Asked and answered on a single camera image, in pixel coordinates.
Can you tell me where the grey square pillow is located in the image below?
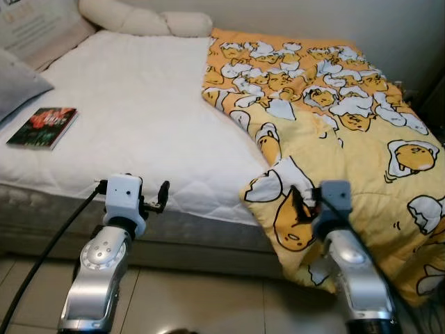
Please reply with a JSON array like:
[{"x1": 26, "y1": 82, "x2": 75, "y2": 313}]
[{"x1": 0, "y1": 49, "x2": 55, "y2": 122}]

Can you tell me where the beige lettered cushion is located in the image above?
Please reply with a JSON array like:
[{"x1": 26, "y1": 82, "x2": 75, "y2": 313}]
[{"x1": 0, "y1": 0, "x2": 97, "y2": 72}]

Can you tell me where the dark bedside cabinet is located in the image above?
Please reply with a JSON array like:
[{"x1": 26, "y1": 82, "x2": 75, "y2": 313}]
[{"x1": 400, "y1": 66, "x2": 445, "y2": 140}]

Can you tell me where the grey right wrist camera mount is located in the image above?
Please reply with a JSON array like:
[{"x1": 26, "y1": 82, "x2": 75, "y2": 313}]
[{"x1": 313, "y1": 180, "x2": 354, "y2": 237}]

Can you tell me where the red and green book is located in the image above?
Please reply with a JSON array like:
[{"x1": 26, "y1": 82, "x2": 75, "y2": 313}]
[{"x1": 6, "y1": 106, "x2": 79, "y2": 150}]

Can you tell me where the grey bed base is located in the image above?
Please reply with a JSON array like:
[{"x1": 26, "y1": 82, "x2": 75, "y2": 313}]
[{"x1": 0, "y1": 182, "x2": 293, "y2": 279}]

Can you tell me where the long cream bolster pillow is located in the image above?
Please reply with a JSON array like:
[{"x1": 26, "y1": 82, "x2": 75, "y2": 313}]
[{"x1": 78, "y1": 0, "x2": 171, "y2": 37}]

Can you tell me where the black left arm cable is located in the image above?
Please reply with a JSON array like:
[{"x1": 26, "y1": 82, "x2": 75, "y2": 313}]
[{"x1": 0, "y1": 182, "x2": 108, "y2": 331}]

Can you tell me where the white quilted mattress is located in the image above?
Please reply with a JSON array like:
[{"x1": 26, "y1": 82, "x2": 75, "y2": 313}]
[{"x1": 0, "y1": 29, "x2": 279, "y2": 227}]

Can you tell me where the short cream bolster pillow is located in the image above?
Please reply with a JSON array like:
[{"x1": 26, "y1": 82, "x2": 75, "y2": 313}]
[{"x1": 161, "y1": 12, "x2": 213, "y2": 38}]

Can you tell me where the yellow cartoon egg blanket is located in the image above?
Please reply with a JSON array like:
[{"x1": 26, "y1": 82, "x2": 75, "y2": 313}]
[{"x1": 202, "y1": 28, "x2": 445, "y2": 307}]

